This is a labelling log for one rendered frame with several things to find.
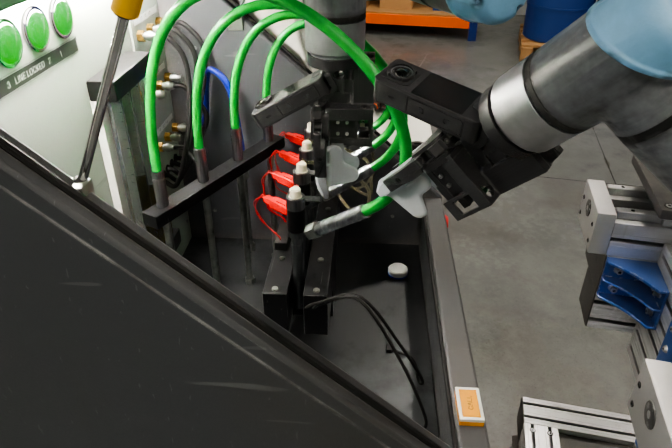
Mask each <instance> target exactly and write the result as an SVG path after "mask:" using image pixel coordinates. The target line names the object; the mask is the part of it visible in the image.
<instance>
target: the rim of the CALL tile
mask: <svg viewBox="0 0 672 448"><path fill-rule="evenodd" d="M459 389H465V390H476V393H477V398H478V404H479V409H480V414H481V418H477V417H463V415H462V409H461V402H460V396H459ZM455 394H456V400H457V407H458V414H459V421H460V422H478V423H484V422H485V419H484V413H483V408H482V403H481V398H480V393H479V388H469V387H455Z"/></svg>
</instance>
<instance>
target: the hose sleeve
mask: <svg viewBox="0 0 672 448"><path fill-rule="evenodd" d="M363 205H364V204H361V205H359V206H355V207H353V208H350V209H348V210H346V211H343V212H341V213H338V214H336V215H333V216H331V217H327V218H326V219H322V220H321V221H318V222H316V223H315V224H314V231H315V233H316V234H317V235H319V236H321V235H324V234H327V233H329V232H333V231H334V230H337V229H340V228H342V227H345V226H348V225H350V224H353V223H356V222H359V221H361V220H363V219H366V218H368V217H369V216H365V215H364V214H363V213H362V206H363Z"/></svg>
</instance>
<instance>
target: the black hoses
mask: <svg viewBox="0 0 672 448"><path fill-rule="evenodd" d="M174 25H181V26H183V27H184V28H185V29H187V30H188V31H189V32H190V33H191V34H192V35H193V36H194V37H195V38H196V40H197V41H198V43H199V45H200V48H201V49H202V46H203V44H204V42H203V40H202V38H201V37H200V35H199V34H198V33H197V32H196V31H195V30H194V29H193V28H192V27H191V26H190V25H188V24H187V23H186V22H184V21H182V20H177V21H176V22H175V24H174ZM170 32H174V33H176V34H177V35H178V36H179V37H180V38H181V39H182V40H183V41H184V42H185V43H186V44H187V46H188V47H189V49H190V51H191V53H192V57H193V62H194V74H195V69H196V64H197V61H198V55H197V52H196V49H195V47H194V45H193V44H192V42H191V41H190V40H189V39H188V37H187V36H186V35H185V34H184V33H183V32H181V31H180V30H179V29H178V28H176V27H174V26H173V27H172V29H171V30H170ZM166 40H167V41H168V42H169V43H170V44H171V45H172V46H173V47H174V48H175V49H176V50H177V52H178V53H179V55H180V57H181V59H182V62H183V65H184V70H185V76H186V85H184V84H182V83H174V84H173V88H181V89H183V90H184V91H186V92H187V124H186V134H185V141H184V146H183V145H178V144H177V145H174V146H173V149H174V150H177V149H180V150H182V151H183V154H182V156H177V154H174V160H173V159H171V160H170V165H166V171H165V170H164V177H165V178H166V177H167V178H169V179H171V180H172V181H173V182H175V183H174V184H172V183H171V182H169V181H168V180H166V179H165V181H166V185H167V186H168V187H170V188H172V189H175V188H177V187H178V186H179V185H180V183H181V181H182V179H183V178H184V176H185V175H186V173H187V172H188V169H189V167H191V165H192V164H193V162H194V163H195V158H194V149H193V148H194V137H193V128H192V81H191V73H190V67H189V63H188V60H187V57H186V55H185V53H184V51H183V50H182V48H181V47H180V45H179V44H178V43H177V42H176V41H175V40H174V39H173V38H172V37H171V36H170V35H168V37H167V39H166ZM206 80H207V77H206V70H205V75H204V80H203V88H202V101H201V114H202V112H203V114H204V123H203V127H202V135H203V138H204V135H205V132H206V130H207V127H208V124H209V114H208V111H207V109H206V107H205V106H204V104H203V102H204V95H205V88H206ZM177 160H181V163H180V162H177ZM173 166H178V167H180V168H179V171H178V170H177V169H176V168H174V167H173ZM166 172H167V173H166ZM169 172H173V173H174V174H176V175H177V178H176V177H175V176H173V175H172V174H170V173H169Z"/></svg>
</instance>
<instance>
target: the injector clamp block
mask: <svg viewBox="0 0 672 448"><path fill-rule="evenodd" d="M338 213H340V199H339V198H338V196H337V195H336V196H335V197H334V198H332V199H330V200H328V201H323V202H322V203H319V204H318V210H317V216H316V220H317V221H321V220H322V219H326V218H327V217H331V216H333V215H336V214H338ZM338 234H339V229H337V230H334V231H333V232H329V233H327V234H324V235H322V236H321V237H319V238H316V239H312V245H311V251H310V256H309V262H308V268H307V274H306V279H304V281H305V286H304V291H303V309H296V308H295V305H294V284H293V264H292V252H291V238H290V242H289V246H288V250H275V248H274V252H273V255H272V259H271V263H270V267H269V270H268V274H267V278H266V282H265V285H264V289H263V293H262V297H263V309H264V315H266V316H267V317H269V318H270V319H272V320H273V321H274V322H276V323H277V324H279V325H280V326H281V327H283V328H284V329H286V330H287V331H288V332H289V330H290V325H291V319H292V315H304V333H305V334H316V335H328V331H329V321H330V316H333V313H334V303H335V301H334V302H331V303H329V304H325V305H321V306H318V307H317V308H316V309H312V307H313V306H312V307H310V308H308V309H305V308H304V307H305V306H306V305H308V304H310V303H313V302H317V301H320V300H323V299H326V298H329V297H332V296H335V292H336V282H337V254H336V253H337V244H338Z"/></svg>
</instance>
